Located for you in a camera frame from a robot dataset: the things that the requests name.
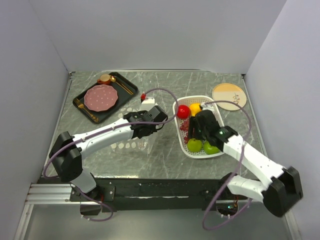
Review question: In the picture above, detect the purple grape bunch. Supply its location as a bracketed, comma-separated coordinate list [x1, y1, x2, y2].
[179, 118, 190, 144]

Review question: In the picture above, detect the red apple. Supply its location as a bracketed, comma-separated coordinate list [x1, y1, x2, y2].
[176, 104, 191, 120]

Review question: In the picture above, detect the clear polka dot zip bag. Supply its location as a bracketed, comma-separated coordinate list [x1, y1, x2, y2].
[109, 99, 160, 154]

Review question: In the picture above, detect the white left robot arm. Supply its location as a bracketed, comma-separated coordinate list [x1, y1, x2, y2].
[49, 105, 168, 201]

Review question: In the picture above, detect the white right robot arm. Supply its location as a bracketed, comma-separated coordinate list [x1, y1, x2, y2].
[195, 110, 303, 218]

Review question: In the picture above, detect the green apple left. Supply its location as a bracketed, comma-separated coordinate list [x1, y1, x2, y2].
[187, 138, 203, 153]

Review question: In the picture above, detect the green apple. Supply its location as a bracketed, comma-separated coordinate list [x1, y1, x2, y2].
[187, 138, 203, 153]
[203, 141, 221, 155]

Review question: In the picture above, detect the yellow pear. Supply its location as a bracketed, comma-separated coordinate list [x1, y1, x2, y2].
[189, 103, 202, 117]

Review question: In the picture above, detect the green apple right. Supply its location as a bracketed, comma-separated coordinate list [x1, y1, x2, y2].
[203, 141, 221, 155]

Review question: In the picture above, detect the white perforated plastic basket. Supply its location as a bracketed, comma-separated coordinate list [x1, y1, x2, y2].
[174, 95, 225, 159]

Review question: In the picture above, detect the black rectangular tray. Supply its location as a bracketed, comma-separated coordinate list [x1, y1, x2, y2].
[72, 71, 139, 124]

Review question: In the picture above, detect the yellow cream round plate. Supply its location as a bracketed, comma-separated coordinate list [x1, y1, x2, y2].
[212, 83, 247, 107]

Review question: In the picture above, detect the gold spoon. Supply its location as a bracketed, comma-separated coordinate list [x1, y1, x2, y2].
[110, 75, 133, 95]

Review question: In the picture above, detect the pink polka dot plate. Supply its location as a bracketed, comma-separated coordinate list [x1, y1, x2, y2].
[84, 84, 118, 112]

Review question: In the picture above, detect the orange cup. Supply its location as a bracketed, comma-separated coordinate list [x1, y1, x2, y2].
[97, 74, 112, 85]

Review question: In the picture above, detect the gold fork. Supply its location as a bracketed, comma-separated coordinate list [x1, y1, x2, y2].
[75, 98, 99, 123]

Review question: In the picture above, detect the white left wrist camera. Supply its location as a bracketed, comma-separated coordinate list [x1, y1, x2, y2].
[139, 93, 156, 111]

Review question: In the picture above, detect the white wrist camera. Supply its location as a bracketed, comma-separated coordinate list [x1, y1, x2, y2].
[139, 93, 156, 111]
[200, 102, 214, 111]

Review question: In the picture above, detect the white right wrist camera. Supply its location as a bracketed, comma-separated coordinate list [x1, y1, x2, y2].
[200, 102, 214, 111]

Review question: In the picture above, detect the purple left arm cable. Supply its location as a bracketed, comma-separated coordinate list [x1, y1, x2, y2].
[42, 88, 180, 223]

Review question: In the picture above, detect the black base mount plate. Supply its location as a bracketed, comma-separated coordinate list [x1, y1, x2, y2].
[69, 177, 251, 216]

